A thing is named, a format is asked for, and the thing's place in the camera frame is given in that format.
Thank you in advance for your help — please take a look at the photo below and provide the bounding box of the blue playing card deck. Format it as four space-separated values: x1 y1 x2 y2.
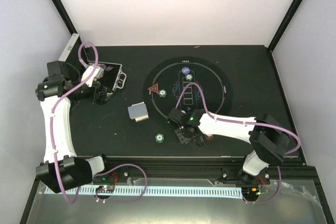
128 102 149 122

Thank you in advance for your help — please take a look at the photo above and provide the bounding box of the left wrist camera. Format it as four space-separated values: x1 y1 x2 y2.
81 64 104 88

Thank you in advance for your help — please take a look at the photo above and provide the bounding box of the red triangular marker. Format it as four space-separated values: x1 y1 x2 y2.
148 83 159 94

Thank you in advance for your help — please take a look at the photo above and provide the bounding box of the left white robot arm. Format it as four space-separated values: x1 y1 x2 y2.
36 61 113 193

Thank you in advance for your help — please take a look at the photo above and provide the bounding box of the aluminium poker case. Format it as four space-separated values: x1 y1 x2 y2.
59 33 127 92

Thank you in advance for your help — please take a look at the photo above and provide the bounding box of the green poker chip stack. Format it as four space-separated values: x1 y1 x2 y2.
155 133 164 143

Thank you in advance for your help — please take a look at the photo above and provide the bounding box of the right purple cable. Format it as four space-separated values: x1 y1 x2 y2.
175 81 301 205

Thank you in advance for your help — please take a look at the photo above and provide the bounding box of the black aluminium rail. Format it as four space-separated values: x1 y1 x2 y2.
107 156 320 183

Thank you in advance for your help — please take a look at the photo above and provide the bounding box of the purple round button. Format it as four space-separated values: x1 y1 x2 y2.
181 67 191 74

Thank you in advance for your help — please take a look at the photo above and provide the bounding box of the purple cable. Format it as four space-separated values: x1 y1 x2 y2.
50 41 147 205
175 81 301 205

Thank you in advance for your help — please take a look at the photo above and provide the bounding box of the white slotted cable duct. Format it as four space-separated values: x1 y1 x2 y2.
44 184 244 199

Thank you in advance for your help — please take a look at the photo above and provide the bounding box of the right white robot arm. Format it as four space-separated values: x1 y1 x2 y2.
167 108 289 184

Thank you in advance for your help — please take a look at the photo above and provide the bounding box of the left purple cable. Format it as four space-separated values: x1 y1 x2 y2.
50 41 147 205

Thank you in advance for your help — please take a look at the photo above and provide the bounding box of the round black poker mat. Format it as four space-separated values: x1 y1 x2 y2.
143 57 233 134

